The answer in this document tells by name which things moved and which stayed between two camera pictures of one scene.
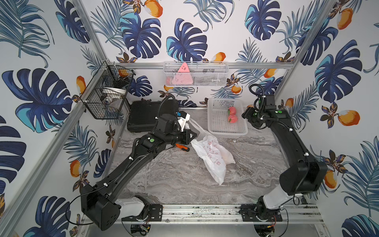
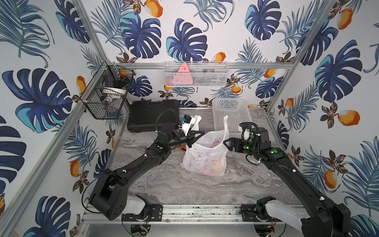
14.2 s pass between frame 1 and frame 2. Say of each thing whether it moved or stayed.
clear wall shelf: stayed
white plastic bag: moved
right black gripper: moved
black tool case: stayed
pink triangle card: stayed
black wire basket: stayed
